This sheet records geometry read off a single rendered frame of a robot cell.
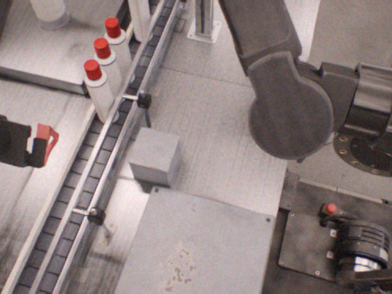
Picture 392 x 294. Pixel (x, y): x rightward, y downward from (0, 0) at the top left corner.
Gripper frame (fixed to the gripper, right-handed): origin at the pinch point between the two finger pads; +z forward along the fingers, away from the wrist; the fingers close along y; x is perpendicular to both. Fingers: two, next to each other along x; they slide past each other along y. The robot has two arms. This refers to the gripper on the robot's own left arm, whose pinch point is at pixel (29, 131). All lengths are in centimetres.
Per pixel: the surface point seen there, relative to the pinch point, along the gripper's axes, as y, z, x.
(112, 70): -1.0, 29.6, -11.0
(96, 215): -9.4, 12.3, 17.1
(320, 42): -55, 185, -39
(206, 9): -14, 56, -31
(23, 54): 32, 44, -9
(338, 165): -74, 139, 18
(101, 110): 0.4, 30.3, -1.1
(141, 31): 1, 49, -22
